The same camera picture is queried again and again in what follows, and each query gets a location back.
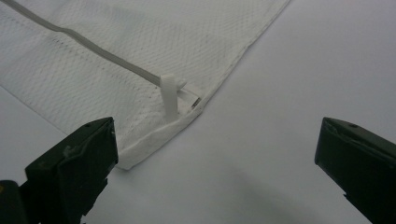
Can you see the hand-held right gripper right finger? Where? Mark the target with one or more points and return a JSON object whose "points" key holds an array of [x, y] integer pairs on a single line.
{"points": [[361, 168]]}

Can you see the white mesh laundry bag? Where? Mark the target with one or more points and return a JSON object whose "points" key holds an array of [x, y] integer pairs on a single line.
{"points": [[124, 37]]}

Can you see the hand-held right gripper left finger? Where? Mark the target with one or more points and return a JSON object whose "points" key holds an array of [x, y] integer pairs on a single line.
{"points": [[68, 168]]}

